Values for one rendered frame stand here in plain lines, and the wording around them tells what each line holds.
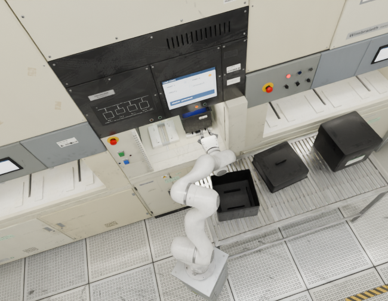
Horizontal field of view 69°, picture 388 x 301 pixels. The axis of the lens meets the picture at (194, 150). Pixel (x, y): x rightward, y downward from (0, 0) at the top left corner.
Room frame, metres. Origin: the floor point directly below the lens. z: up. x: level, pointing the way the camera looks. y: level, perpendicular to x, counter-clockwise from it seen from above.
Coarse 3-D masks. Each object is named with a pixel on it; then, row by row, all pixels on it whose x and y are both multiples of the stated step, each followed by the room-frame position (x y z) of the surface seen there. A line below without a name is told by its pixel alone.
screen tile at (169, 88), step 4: (184, 80) 1.08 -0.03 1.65; (188, 80) 1.09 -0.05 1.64; (172, 84) 1.08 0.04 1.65; (176, 84) 1.08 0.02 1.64; (180, 84) 1.08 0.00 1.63; (184, 84) 1.08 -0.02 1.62; (188, 84) 1.09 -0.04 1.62; (168, 88) 1.07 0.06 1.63; (172, 88) 1.08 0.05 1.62; (176, 88) 1.08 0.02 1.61; (184, 88) 1.08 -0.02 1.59; (188, 88) 1.09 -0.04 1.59; (180, 92) 1.08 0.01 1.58; (184, 92) 1.08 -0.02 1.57; (188, 92) 1.09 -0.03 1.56; (168, 96) 1.07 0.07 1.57; (172, 96) 1.08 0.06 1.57; (176, 96) 1.08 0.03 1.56; (180, 96) 1.08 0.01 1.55
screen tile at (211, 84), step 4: (212, 72) 1.10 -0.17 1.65; (196, 76) 1.09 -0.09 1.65; (200, 76) 1.09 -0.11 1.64; (204, 76) 1.10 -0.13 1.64; (212, 76) 1.10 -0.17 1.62; (192, 80) 1.09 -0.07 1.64; (196, 80) 1.09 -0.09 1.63; (200, 80) 1.09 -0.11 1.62; (204, 80) 1.10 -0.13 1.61; (208, 80) 1.10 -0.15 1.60; (212, 80) 1.10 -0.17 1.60; (192, 84) 1.09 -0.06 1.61; (204, 84) 1.10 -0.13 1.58; (208, 84) 1.10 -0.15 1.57; (212, 84) 1.10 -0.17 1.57; (192, 88) 1.09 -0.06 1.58; (196, 88) 1.09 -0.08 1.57; (200, 88) 1.09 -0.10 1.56; (204, 88) 1.10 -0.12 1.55; (208, 88) 1.10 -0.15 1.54; (196, 92) 1.09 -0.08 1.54
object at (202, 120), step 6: (210, 108) 1.32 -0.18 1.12; (198, 114) 1.29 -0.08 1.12; (204, 114) 1.30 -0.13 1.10; (210, 114) 1.30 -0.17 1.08; (186, 120) 1.28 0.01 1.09; (192, 120) 1.29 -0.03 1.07; (198, 120) 1.29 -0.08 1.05; (204, 120) 1.29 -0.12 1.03; (210, 120) 1.30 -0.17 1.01; (186, 126) 1.28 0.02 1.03; (192, 126) 1.28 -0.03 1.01; (198, 126) 1.29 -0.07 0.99; (204, 126) 1.29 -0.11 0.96; (210, 126) 1.30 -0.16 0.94; (186, 132) 1.28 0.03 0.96; (192, 132) 1.30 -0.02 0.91
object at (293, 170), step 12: (288, 144) 1.05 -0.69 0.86; (264, 156) 0.99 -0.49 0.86; (276, 156) 0.97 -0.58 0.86; (288, 156) 0.95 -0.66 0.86; (264, 168) 0.89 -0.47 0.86; (276, 168) 0.87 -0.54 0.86; (288, 168) 0.86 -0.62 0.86; (300, 168) 0.84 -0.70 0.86; (264, 180) 0.84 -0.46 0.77; (276, 180) 0.79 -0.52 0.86; (288, 180) 0.77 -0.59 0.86
